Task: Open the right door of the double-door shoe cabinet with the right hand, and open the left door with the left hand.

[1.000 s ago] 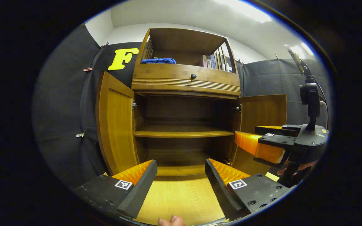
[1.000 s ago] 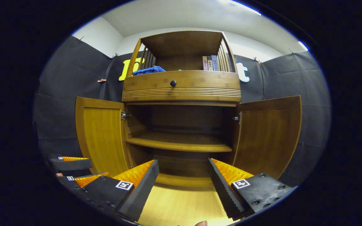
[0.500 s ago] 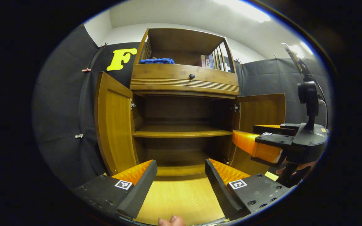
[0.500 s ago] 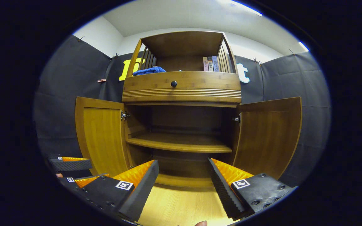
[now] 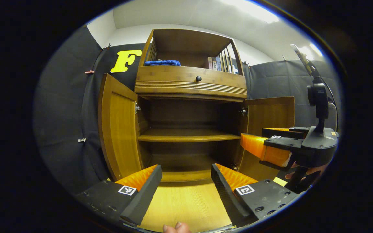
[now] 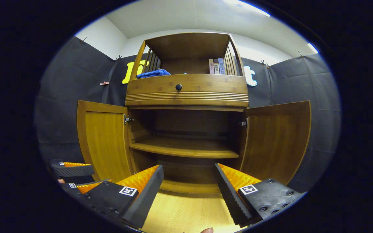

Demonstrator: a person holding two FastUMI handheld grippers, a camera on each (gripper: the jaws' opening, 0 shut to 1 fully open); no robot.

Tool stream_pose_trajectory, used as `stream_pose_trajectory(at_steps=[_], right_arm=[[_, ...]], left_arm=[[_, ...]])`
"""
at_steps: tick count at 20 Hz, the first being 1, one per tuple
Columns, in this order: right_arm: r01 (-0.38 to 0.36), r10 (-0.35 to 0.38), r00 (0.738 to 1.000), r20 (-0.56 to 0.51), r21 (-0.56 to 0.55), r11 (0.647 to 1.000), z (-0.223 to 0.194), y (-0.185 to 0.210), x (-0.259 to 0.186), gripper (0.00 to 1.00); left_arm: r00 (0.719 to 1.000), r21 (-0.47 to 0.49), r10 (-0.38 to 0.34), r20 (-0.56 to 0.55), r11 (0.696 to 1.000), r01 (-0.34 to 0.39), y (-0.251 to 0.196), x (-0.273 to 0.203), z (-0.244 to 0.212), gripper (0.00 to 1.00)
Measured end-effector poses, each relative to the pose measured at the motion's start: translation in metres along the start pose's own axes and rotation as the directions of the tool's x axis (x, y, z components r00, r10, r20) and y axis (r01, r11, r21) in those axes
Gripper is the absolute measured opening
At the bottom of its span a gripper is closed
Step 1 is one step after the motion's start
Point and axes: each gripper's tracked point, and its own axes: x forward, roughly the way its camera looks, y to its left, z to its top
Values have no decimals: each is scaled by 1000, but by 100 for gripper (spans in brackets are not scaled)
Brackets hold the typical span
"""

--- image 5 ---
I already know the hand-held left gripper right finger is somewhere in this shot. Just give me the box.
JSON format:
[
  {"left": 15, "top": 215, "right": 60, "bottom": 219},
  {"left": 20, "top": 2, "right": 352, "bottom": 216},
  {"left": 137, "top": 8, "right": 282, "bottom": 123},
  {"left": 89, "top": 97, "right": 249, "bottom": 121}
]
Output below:
[{"left": 210, "top": 163, "right": 300, "bottom": 227}]

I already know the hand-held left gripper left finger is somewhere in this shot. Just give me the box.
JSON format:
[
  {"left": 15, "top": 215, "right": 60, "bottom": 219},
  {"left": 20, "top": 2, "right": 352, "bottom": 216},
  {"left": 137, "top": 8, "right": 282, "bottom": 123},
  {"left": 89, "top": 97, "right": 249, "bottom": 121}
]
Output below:
[{"left": 75, "top": 164, "right": 163, "bottom": 227}]

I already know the wooden shoe cabinet door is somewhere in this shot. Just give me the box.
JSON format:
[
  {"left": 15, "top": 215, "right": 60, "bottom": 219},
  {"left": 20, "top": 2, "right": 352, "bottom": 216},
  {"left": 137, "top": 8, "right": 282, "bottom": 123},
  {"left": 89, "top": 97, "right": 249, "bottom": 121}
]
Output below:
[
  {"left": 237, "top": 96, "right": 295, "bottom": 182},
  {"left": 98, "top": 73, "right": 144, "bottom": 182}
]

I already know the wooden double-door shoe cabinet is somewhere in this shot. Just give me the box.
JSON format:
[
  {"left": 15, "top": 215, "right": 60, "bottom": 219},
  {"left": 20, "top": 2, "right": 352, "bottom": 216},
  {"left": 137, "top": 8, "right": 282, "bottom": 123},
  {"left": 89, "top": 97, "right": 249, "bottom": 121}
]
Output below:
[{"left": 98, "top": 29, "right": 295, "bottom": 182}]

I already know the wooden inner shelf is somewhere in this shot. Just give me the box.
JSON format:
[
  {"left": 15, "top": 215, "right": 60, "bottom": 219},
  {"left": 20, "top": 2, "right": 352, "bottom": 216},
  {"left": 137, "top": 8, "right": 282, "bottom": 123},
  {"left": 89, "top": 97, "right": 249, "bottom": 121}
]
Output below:
[{"left": 138, "top": 129, "right": 241, "bottom": 143}]

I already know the small ceiling light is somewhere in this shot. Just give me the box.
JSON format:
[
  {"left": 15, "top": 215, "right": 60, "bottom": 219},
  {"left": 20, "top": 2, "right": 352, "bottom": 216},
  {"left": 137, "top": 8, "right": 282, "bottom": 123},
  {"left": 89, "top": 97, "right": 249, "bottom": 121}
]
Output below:
[{"left": 298, "top": 43, "right": 323, "bottom": 60}]

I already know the wooden ribbed drawer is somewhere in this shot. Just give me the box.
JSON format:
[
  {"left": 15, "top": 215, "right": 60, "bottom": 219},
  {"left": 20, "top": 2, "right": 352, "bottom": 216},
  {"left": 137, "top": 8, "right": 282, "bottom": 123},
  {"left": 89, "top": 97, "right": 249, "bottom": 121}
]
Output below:
[{"left": 134, "top": 66, "right": 248, "bottom": 99}]

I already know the blue cloth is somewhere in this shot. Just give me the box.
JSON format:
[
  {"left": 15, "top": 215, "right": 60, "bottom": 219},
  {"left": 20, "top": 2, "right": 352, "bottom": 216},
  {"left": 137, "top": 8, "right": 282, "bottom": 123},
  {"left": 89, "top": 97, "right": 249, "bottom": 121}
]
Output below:
[{"left": 144, "top": 60, "right": 181, "bottom": 67}]

